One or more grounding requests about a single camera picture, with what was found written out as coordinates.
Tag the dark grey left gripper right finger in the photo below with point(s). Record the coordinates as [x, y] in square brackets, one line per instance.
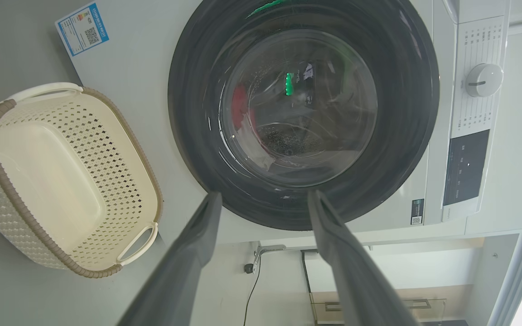
[360, 290]

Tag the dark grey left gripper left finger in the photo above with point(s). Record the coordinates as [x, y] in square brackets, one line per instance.
[175, 290]

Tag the red and white jersey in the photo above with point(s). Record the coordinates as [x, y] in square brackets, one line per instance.
[254, 142]

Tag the washing machine glass door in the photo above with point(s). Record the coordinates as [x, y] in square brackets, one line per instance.
[188, 113]

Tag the red garment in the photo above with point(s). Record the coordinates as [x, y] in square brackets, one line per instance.
[239, 102]

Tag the dark washing machine display panel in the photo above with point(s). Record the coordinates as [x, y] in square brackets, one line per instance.
[465, 167]

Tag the cream perforated laundry basket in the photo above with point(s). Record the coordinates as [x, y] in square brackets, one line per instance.
[48, 181]

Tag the white front-load washing machine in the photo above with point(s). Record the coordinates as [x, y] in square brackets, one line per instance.
[143, 68]

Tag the white control dial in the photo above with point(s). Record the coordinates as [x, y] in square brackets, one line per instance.
[485, 79]

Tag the white partition board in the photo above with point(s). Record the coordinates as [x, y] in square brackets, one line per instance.
[379, 267]

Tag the light wooden cabinet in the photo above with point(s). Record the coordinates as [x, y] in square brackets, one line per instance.
[442, 292]

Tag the small black QR sticker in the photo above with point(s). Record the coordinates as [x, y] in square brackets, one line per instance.
[417, 213]

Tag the metal stand leg with caster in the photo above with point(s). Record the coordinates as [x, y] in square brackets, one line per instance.
[268, 249]

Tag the blue energy label sticker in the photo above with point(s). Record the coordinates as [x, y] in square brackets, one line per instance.
[82, 29]

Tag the white detergent drawer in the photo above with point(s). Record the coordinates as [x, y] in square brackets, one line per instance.
[478, 9]

